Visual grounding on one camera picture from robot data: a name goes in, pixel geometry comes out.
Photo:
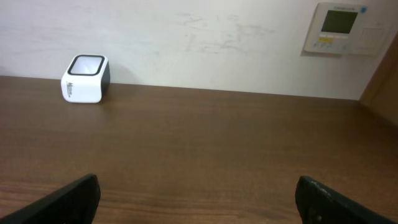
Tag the wooden side panel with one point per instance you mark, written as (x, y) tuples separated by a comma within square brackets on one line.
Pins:
[(380, 95)]

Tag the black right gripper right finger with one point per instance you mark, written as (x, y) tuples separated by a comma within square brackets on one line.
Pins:
[(317, 203)]

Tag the beige wall control panel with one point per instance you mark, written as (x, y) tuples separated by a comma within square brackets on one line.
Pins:
[(339, 29)]

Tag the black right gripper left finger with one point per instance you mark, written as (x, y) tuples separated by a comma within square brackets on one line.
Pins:
[(76, 202)]

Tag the white cube barcode scanner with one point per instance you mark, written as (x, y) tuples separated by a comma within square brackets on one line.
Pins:
[(86, 79)]

